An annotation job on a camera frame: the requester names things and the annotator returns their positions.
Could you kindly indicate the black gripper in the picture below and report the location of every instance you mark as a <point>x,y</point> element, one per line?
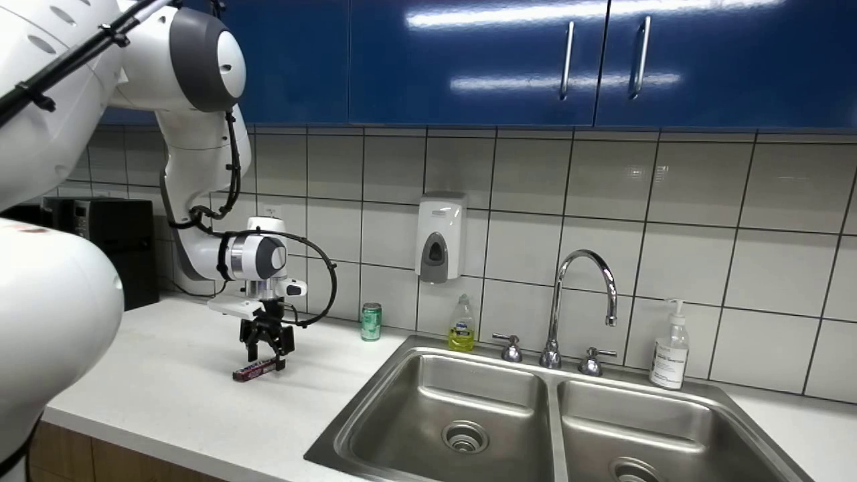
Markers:
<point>266,324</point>

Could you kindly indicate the brown snickers candy bar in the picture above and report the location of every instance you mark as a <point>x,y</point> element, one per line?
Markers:
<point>258,370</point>

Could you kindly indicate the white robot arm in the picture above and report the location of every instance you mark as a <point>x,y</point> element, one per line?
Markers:
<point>62,66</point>

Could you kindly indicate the stainless steel double sink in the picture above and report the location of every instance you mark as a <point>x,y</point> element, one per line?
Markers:
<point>439,417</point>

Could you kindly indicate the green drink can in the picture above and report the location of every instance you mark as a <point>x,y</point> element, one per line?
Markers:
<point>371,323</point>

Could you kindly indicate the black coffee maker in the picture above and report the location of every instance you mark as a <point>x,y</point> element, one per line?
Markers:
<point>119,225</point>

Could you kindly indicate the yellow dish soap bottle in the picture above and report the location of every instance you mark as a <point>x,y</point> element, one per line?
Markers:
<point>462,334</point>

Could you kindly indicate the chrome gooseneck faucet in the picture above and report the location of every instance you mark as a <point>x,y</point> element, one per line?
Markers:
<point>580,320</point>

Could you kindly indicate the left blue cabinet door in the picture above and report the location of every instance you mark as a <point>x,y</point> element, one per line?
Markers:
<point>416,63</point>

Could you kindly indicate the blue cabinet door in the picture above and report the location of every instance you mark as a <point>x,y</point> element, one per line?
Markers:
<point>732,66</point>
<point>416,63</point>

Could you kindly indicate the clear pump soap bottle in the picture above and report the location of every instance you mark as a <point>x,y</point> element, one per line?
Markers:
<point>670,353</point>

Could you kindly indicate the right blue cabinet door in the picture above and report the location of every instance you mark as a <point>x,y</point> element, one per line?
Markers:
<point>732,66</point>

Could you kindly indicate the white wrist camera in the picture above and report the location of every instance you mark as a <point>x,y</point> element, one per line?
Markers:
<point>292,287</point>

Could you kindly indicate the white wall soap dispenser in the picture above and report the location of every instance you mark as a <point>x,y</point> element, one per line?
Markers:
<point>439,240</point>

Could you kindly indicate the left chrome faucet handle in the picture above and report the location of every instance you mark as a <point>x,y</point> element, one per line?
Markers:
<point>509,347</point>

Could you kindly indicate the chrome faucet handle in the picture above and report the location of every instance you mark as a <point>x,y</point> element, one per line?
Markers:
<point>593,363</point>
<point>509,347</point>

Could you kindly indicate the right chrome faucet handle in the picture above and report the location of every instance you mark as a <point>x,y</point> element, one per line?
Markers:
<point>593,363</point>

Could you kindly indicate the left silver cabinet handle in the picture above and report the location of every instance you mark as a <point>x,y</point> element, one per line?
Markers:
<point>565,78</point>

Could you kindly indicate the silver cabinet handle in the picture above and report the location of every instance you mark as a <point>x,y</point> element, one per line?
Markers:
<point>565,78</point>
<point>637,75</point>

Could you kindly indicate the right silver cabinet handle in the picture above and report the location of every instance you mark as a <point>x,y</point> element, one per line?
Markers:
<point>637,75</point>

